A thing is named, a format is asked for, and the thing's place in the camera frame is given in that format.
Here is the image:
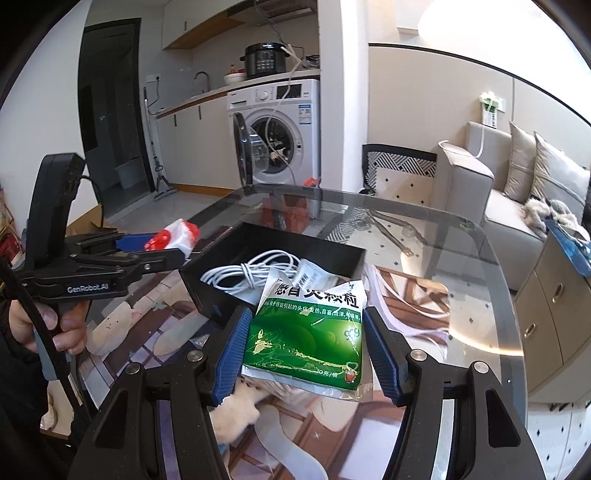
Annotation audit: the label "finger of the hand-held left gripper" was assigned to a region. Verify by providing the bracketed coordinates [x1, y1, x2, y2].
[69, 249, 185, 278]
[68, 233, 155, 252]

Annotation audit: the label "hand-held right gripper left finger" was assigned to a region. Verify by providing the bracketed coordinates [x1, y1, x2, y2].
[69, 305, 254, 480]

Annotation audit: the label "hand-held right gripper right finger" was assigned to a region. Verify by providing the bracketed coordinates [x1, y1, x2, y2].
[365, 308, 548, 480]

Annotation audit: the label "red and white packet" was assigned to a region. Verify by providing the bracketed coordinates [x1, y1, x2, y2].
[145, 220, 201, 257]

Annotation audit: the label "black cardboard box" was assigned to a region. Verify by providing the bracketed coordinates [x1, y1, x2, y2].
[179, 222, 368, 329]

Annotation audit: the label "green packet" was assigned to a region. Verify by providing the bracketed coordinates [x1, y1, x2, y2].
[240, 267, 369, 401]

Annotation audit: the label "bagged grey cord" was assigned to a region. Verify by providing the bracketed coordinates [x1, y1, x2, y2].
[288, 258, 345, 301]

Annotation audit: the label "person's left hand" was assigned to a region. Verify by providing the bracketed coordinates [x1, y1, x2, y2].
[9, 300, 88, 356]

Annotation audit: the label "white plush toy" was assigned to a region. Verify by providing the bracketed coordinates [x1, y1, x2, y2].
[210, 381, 273, 446]

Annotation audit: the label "printed table mat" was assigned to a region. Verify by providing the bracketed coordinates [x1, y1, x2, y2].
[41, 263, 462, 480]

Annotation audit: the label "grey bin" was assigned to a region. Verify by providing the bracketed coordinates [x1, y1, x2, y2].
[115, 159, 148, 190]

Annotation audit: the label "floor mop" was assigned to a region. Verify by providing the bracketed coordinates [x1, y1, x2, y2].
[143, 85, 178, 201]

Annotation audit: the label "white kitchen base cabinet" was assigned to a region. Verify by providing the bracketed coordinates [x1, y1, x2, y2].
[154, 90, 232, 188]

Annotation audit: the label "dark door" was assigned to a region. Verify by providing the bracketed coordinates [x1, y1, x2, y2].
[76, 18, 155, 220]

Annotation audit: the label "red stool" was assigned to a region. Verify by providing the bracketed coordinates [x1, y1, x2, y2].
[262, 178, 322, 233]

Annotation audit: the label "beige side cabinet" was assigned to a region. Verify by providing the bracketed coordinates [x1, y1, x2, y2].
[512, 226, 591, 407]

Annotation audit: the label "beige sofa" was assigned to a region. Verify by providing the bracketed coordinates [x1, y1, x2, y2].
[436, 121, 591, 264]

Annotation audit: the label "black patterned chair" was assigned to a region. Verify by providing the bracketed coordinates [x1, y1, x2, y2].
[361, 144, 438, 195]

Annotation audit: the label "white washing machine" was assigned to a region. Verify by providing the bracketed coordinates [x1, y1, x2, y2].
[226, 78, 321, 188]

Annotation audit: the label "grey furry cloth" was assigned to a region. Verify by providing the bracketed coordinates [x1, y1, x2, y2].
[522, 196, 578, 229]

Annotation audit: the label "blue plastic bag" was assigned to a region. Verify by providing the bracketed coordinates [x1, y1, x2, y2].
[545, 217, 591, 278]

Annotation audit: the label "black pressure cooker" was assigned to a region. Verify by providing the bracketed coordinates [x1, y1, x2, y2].
[240, 42, 291, 79]

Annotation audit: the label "beige pillow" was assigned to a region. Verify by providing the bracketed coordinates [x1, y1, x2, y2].
[502, 121, 539, 204]

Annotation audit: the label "grey pillow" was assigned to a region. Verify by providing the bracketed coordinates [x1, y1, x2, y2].
[530, 131, 591, 204]

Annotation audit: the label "steel range hood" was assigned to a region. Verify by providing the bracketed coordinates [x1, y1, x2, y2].
[228, 0, 319, 21]

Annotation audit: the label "white wall cabinet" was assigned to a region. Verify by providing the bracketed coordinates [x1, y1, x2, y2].
[161, 0, 241, 51]

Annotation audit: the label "white charging cable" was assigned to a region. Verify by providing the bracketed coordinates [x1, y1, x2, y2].
[438, 122, 488, 158]

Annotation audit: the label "wall socket with charger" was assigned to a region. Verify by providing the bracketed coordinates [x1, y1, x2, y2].
[478, 92, 504, 127]

